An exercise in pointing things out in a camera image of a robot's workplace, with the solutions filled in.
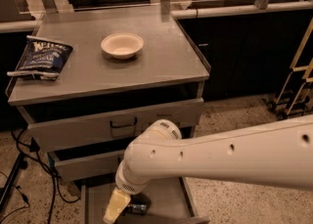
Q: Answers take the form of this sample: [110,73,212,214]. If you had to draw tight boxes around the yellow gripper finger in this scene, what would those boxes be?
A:
[103,188,131,224]

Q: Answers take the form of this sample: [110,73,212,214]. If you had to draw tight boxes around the blue silver redbull can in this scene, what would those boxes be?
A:
[127,202,148,215]

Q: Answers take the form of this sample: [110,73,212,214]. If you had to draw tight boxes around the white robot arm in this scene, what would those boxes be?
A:
[103,114,313,224]

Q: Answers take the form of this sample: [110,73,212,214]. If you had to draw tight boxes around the grey middle drawer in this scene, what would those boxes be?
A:
[50,138,131,181]

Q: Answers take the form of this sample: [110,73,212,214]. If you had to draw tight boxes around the grey open bottom drawer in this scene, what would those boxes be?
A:
[81,173,209,224]

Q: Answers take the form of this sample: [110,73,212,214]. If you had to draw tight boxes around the grey top drawer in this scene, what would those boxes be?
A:
[28,98,203,152]

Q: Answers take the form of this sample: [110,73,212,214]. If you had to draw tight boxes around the grey drawer cabinet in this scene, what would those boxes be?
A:
[4,4,211,224]

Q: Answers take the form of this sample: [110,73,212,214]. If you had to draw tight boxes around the black tripod leg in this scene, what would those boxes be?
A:
[0,154,25,213]

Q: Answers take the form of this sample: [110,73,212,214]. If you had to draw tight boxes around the white paper bowl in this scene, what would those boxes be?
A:
[101,33,144,60]

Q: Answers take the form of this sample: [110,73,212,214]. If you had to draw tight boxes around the blue kettle chips bag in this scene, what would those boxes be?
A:
[7,35,73,80]

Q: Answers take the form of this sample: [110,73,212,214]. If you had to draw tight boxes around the yellow hand truck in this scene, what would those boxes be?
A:
[265,19,313,120]

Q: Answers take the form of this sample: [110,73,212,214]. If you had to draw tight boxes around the black floor cable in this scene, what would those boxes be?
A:
[0,128,81,224]

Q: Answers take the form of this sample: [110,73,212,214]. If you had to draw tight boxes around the white horizontal rail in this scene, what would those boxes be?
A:
[0,1,313,33]

